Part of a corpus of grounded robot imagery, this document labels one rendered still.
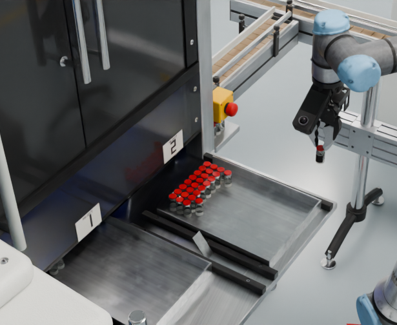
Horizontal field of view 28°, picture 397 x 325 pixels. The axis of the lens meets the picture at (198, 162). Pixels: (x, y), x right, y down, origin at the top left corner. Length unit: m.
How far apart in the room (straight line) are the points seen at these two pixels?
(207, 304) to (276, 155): 1.88
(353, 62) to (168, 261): 0.70
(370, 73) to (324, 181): 1.96
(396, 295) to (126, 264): 0.68
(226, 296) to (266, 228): 0.25
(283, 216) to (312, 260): 1.13
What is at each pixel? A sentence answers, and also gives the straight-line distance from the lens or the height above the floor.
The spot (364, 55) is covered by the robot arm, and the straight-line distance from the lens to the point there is 1.66.
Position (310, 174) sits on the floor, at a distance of 3.62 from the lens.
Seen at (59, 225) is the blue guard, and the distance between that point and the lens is 1.85.
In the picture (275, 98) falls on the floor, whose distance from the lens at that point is 4.07.
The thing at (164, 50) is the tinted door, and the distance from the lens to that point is 1.97.
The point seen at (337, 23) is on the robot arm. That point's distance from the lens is 1.72.
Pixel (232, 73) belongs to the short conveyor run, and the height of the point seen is 0.93.
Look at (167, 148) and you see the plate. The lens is 2.10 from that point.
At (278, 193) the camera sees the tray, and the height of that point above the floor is 0.88.
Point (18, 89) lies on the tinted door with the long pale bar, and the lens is 1.61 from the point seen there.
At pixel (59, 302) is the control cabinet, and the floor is 1.55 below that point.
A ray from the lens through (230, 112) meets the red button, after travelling 2.27.
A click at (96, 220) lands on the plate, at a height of 1.01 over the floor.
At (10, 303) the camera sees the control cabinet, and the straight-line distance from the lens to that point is 1.07.
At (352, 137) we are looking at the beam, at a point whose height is 0.50.
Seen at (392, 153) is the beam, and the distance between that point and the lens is 2.99.
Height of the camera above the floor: 2.33
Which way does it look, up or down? 39 degrees down
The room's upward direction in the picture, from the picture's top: 2 degrees counter-clockwise
